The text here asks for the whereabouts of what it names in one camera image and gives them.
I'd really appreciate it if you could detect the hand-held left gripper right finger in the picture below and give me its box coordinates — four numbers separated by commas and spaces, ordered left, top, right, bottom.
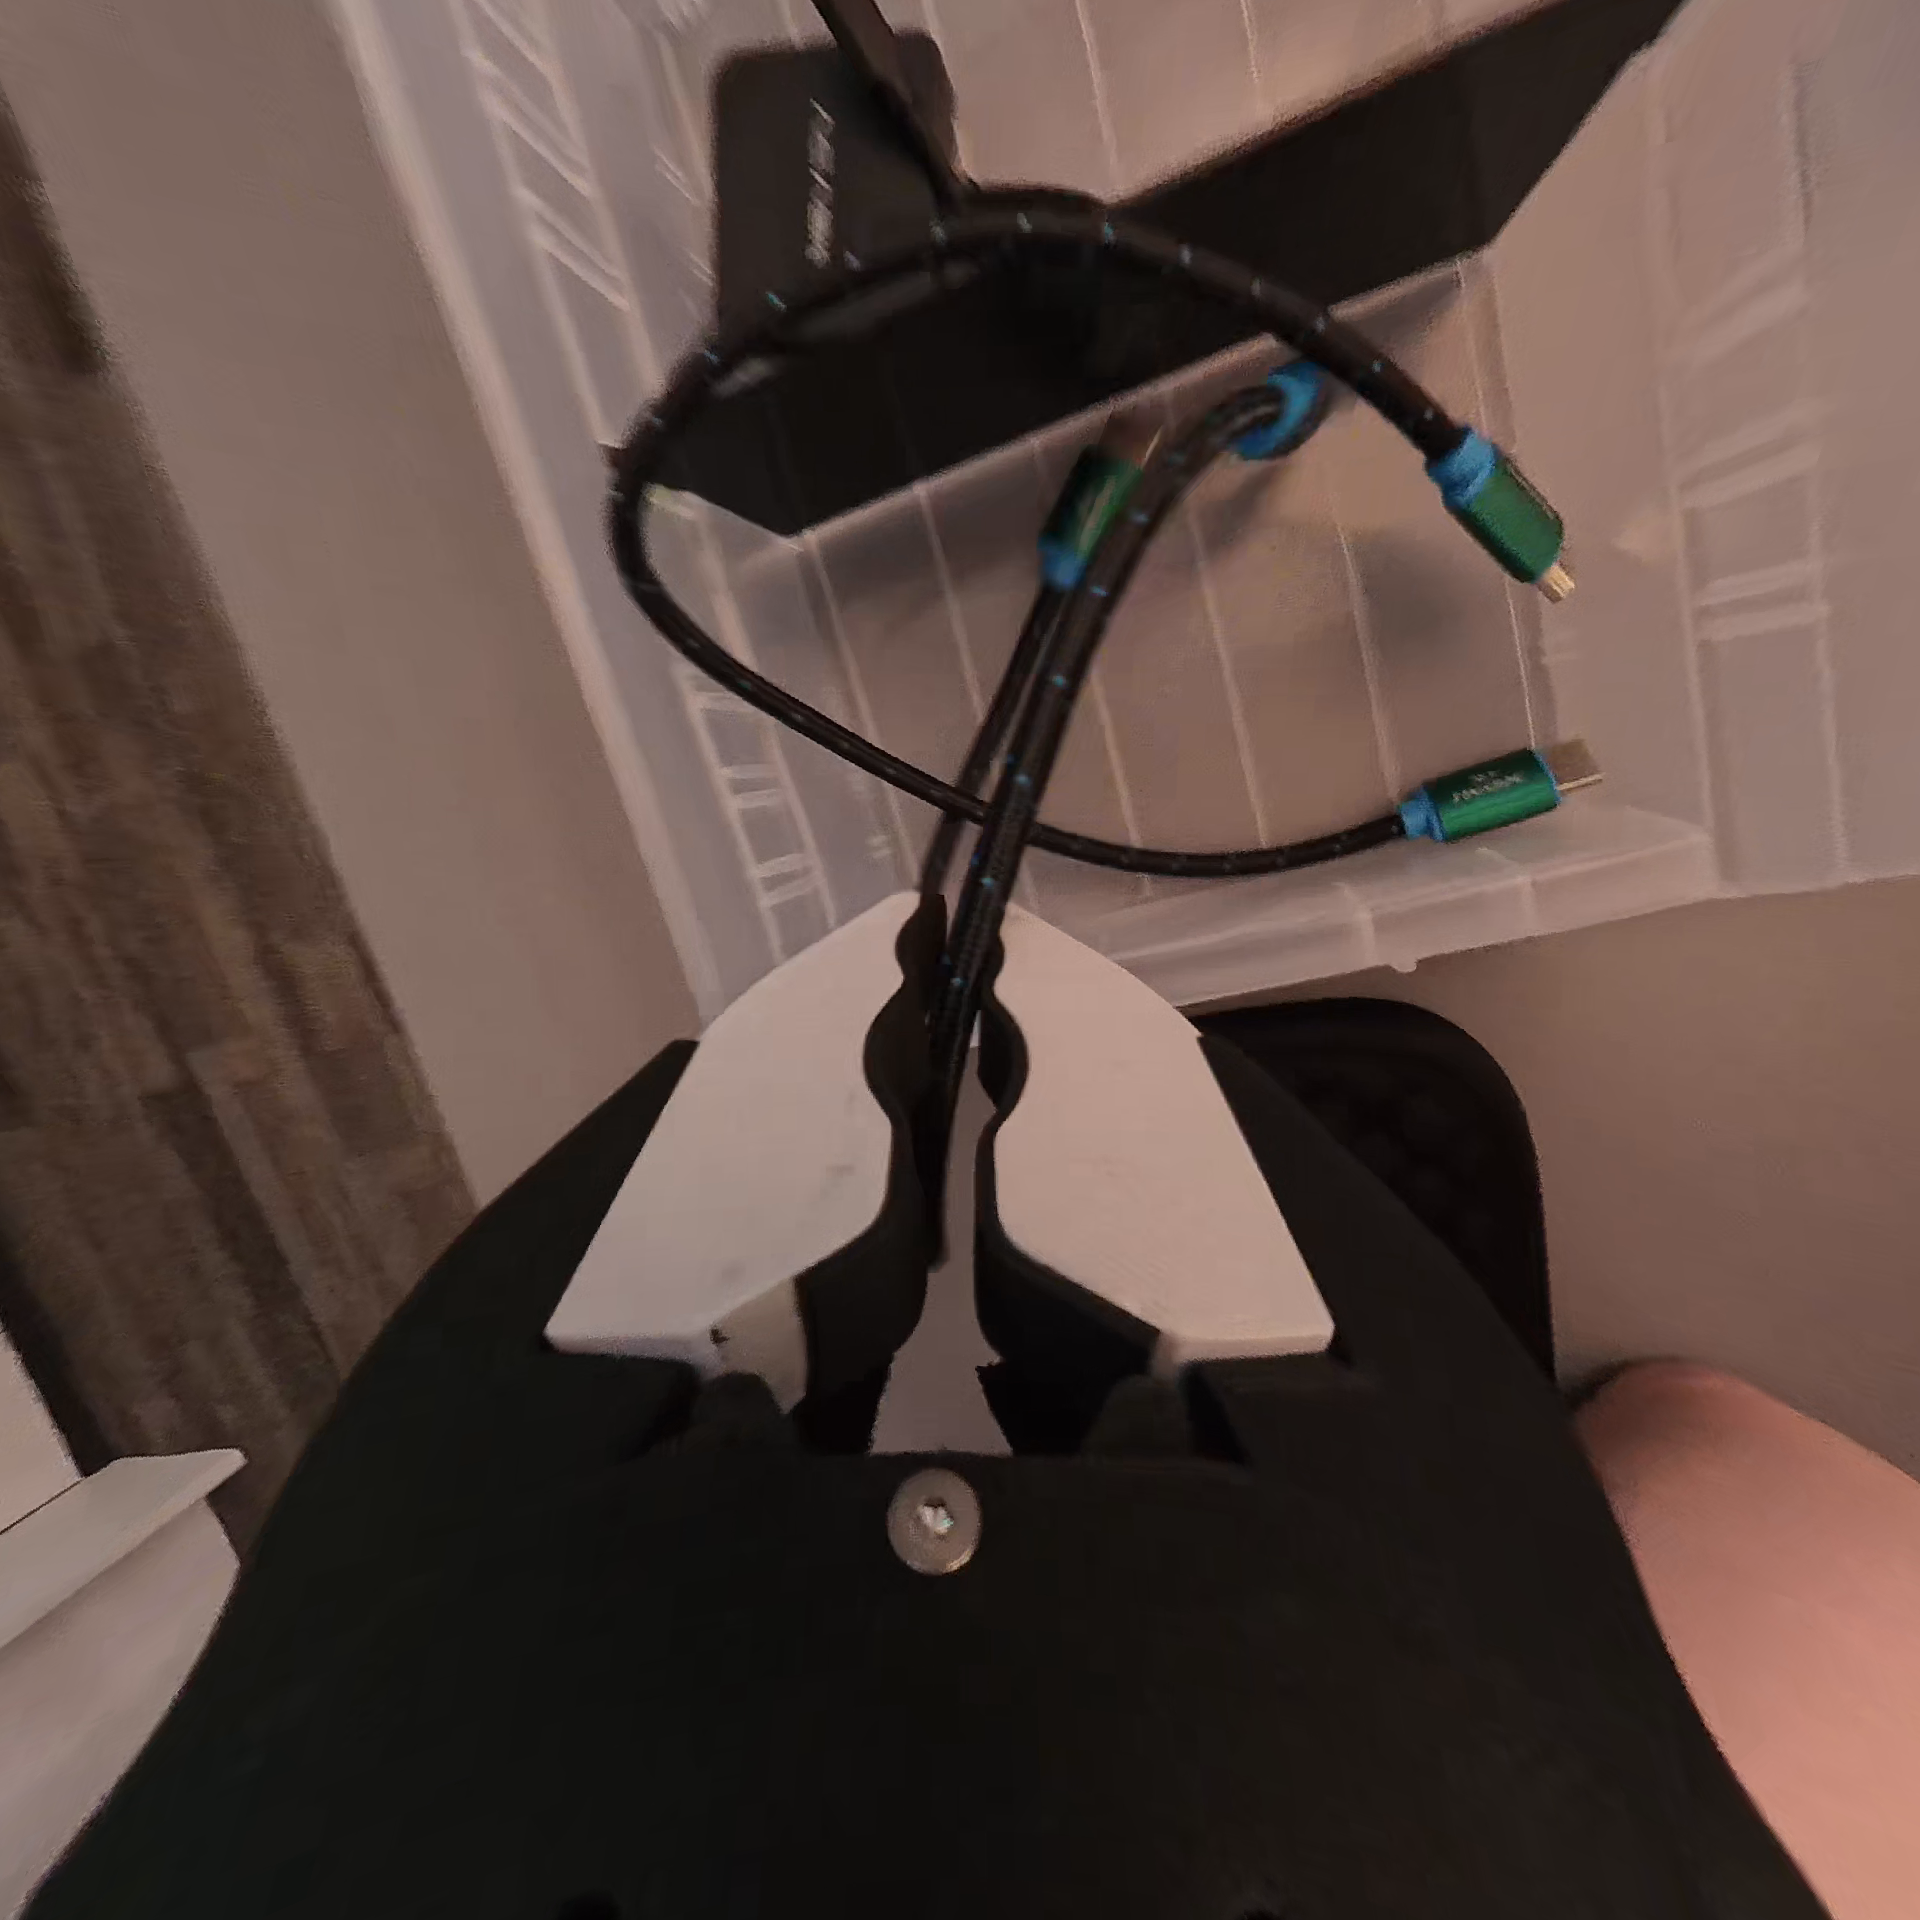
972, 913, 1335, 1449

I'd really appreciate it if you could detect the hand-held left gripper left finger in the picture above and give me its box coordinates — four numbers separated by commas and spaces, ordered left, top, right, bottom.
549, 891, 951, 1453

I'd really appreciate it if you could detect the black braided hdmi cable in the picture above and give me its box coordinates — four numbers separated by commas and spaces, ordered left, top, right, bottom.
912, 366, 1329, 1277
607, 201, 1608, 880

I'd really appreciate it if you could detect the clear plastic bin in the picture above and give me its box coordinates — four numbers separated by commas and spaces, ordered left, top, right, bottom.
323, 0, 1920, 1010

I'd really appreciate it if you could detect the black port device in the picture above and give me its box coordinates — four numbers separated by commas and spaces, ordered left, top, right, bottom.
659, 0, 1689, 534

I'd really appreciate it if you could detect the person's right forearm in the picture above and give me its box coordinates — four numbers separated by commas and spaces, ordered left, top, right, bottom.
1567, 1358, 1920, 1920

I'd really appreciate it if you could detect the dark table mat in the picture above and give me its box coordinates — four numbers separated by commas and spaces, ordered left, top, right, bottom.
1191, 994, 1554, 1388

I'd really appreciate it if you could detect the white panel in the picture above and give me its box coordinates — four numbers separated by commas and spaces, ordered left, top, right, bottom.
0, 1447, 247, 1899

